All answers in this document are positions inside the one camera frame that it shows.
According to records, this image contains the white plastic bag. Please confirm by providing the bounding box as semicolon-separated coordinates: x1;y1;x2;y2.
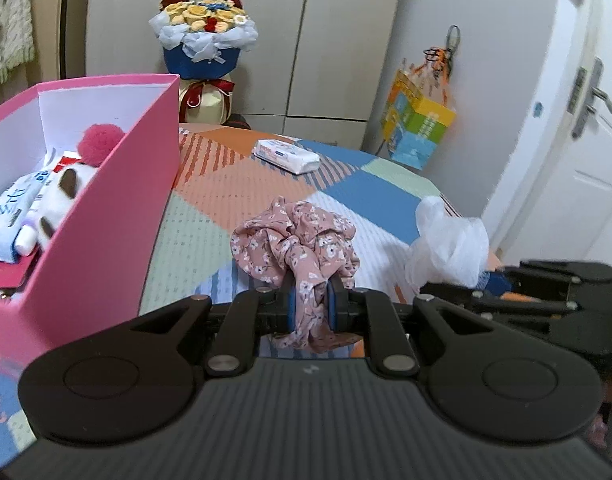
405;196;489;294

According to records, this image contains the floral pink cloth scrunchie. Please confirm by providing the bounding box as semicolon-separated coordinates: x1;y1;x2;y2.
230;196;360;353

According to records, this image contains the small white tissue pack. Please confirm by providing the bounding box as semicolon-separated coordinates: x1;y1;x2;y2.
251;139;321;176

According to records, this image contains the white plush toy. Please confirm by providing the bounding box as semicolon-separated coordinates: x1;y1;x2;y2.
14;160;97;257

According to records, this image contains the pink fluffy pompom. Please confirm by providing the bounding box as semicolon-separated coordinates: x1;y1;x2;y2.
77;124;126;167

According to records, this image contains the red envelope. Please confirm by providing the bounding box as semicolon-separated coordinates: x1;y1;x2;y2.
0;249;39;289

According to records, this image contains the blue white tissue pack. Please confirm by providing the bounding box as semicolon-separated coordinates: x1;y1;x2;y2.
0;168;52;263

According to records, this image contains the white door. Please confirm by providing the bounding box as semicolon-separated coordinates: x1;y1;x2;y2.
498;0;612;266

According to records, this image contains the patchwork tablecloth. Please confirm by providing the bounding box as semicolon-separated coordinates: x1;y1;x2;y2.
0;122;502;466

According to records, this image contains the colourful paper gift bag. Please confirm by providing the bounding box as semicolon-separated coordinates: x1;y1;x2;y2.
381;65;457;170

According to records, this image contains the pink cardboard box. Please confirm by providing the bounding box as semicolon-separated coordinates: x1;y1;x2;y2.
0;74;180;367

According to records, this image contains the grey wardrobe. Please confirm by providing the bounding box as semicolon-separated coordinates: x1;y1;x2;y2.
86;0;398;148

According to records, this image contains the flower bouquet blue wrap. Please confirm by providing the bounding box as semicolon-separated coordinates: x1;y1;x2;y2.
148;0;258;125

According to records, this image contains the metal door handle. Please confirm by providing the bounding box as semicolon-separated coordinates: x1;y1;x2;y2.
572;58;612;140

